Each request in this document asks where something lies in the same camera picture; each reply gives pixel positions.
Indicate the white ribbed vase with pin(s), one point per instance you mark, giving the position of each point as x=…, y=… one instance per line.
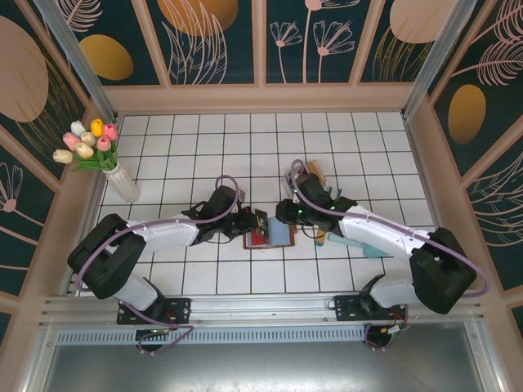
x=122, y=185

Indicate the aluminium frame post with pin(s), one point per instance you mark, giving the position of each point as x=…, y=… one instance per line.
x=86, y=69
x=433, y=61

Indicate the artificial tulip bouquet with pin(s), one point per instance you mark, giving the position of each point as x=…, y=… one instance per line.
x=88, y=149

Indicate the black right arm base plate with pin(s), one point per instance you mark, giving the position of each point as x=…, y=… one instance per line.
x=347, y=308

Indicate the teal garden trowel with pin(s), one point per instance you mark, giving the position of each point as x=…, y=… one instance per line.
x=343, y=240

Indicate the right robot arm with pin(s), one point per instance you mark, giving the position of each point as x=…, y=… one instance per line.
x=384, y=232

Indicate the black VIP card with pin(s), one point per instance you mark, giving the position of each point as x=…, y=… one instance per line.
x=261, y=224

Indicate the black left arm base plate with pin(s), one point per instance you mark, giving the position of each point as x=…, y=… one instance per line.
x=180, y=310

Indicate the aluminium mounting rail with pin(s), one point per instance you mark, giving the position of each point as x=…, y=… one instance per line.
x=261, y=306

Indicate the brown leather card holder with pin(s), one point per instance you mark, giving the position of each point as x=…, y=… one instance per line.
x=282, y=234

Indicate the red card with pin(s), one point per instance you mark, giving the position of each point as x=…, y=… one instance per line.
x=254, y=241

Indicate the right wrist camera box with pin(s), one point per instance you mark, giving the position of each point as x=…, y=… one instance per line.
x=295, y=197

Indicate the grey metal panel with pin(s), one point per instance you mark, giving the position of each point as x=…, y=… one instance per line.
x=261, y=367

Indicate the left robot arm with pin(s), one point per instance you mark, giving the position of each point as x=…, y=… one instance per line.
x=163, y=232

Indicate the gold card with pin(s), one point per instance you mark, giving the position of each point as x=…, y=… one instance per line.
x=315, y=171

